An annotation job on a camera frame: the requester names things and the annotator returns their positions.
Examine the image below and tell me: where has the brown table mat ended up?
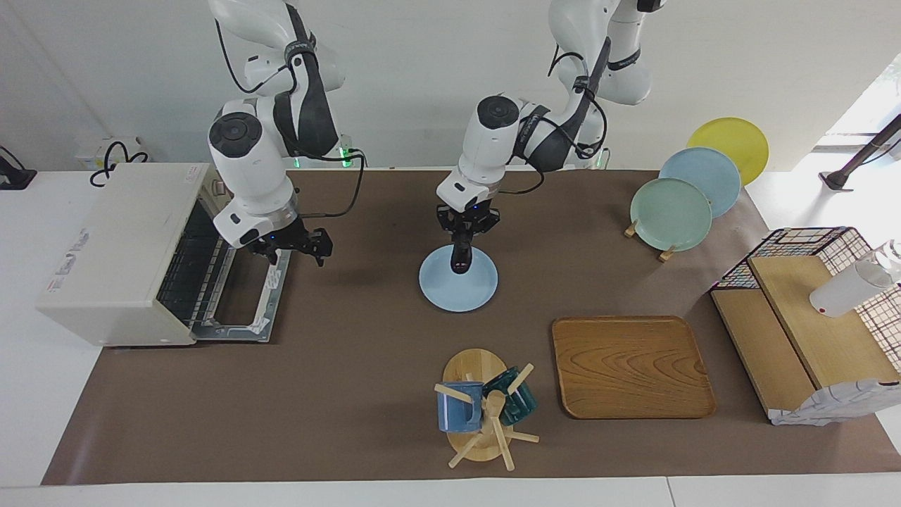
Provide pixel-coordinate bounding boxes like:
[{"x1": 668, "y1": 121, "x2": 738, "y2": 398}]
[{"x1": 41, "y1": 169, "x2": 901, "y2": 485}]

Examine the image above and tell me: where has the light blue racked plate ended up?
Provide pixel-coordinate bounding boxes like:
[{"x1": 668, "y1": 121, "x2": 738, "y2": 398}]
[{"x1": 659, "y1": 147, "x2": 741, "y2": 219}]

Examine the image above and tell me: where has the blue ceramic mug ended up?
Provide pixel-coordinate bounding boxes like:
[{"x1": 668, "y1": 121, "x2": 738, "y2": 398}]
[{"x1": 436, "y1": 382, "x2": 485, "y2": 433}]

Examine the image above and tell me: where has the wooden stepped shelf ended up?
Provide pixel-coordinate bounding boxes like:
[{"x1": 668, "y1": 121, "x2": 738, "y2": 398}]
[{"x1": 710, "y1": 255, "x2": 901, "y2": 423}]

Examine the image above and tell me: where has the wooden mug tree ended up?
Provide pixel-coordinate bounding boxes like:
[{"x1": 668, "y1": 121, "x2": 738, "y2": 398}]
[{"x1": 434, "y1": 348, "x2": 540, "y2": 471}]

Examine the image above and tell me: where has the black tripod stand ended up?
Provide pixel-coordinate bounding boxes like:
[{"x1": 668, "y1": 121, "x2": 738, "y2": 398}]
[{"x1": 820, "y1": 113, "x2": 901, "y2": 192}]

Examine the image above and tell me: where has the wooden plate rack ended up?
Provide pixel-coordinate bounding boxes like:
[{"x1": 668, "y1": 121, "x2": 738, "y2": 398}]
[{"x1": 624, "y1": 220, "x2": 676, "y2": 263}]

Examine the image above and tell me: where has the marbled white panel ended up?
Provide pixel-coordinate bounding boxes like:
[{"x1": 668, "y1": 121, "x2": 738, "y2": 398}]
[{"x1": 769, "y1": 379, "x2": 901, "y2": 426}]

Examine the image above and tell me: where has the black coiled power cable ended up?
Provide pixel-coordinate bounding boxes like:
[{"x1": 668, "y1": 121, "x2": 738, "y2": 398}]
[{"x1": 89, "y1": 141, "x2": 151, "y2": 187}]

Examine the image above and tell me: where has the black wire basket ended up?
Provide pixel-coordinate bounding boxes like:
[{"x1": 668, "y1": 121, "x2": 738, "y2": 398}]
[{"x1": 710, "y1": 227, "x2": 901, "y2": 353}]

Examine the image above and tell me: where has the white plastic bottle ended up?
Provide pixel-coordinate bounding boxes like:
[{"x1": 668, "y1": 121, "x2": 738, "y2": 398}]
[{"x1": 809, "y1": 241, "x2": 901, "y2": 318}]

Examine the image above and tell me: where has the black clamp mount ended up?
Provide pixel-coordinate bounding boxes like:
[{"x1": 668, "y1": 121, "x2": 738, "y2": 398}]
[{"x1": 0, "y1": 146, "x2": 37, "y2": 191}]

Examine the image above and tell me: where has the white toaster oven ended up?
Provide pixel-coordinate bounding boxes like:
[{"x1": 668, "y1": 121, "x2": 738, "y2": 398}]
[{"x1": 37, "y1": 163, "x2": 291, "y2": 347}]

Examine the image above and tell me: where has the yellow plate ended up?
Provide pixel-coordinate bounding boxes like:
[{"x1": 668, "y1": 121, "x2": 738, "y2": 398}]
[{"x1": 686, "y1": 117, "x2": 769, "y2": 186}]

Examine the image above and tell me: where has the dark green ceramic mug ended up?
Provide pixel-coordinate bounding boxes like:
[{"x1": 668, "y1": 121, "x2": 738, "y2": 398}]
[{"x1": 483, "y1": 366, "x2": 538, "y2": 425}]

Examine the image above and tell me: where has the pale green plate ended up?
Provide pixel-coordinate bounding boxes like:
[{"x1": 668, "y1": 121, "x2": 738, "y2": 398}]
[{"x1": 630, "y1": 177, "x2": 713, "y2": 252}]

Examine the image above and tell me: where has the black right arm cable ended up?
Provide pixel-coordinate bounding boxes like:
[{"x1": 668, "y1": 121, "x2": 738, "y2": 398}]
[{"x1": 215, "y1": 21, "x2": 367, "y2": 219}]

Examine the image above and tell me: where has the wooden serving tray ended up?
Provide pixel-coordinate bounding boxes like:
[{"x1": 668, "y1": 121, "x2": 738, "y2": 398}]
[{"x1": 551, "y1": 315, "x2": 717, "y2": 420}]

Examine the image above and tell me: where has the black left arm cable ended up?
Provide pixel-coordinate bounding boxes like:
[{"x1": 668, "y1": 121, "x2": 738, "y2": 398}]
[{"x1": 549, "y1": 49, "x2": 607, "y2": 194}]

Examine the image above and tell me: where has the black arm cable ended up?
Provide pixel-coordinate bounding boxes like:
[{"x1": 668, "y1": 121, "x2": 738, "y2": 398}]
[
  {"x1": 549, "y1": 49, "x2": 607, "y2": 194},
  {"x1": 215, "y1": 21, "x2": 367, "y2": 219}
]

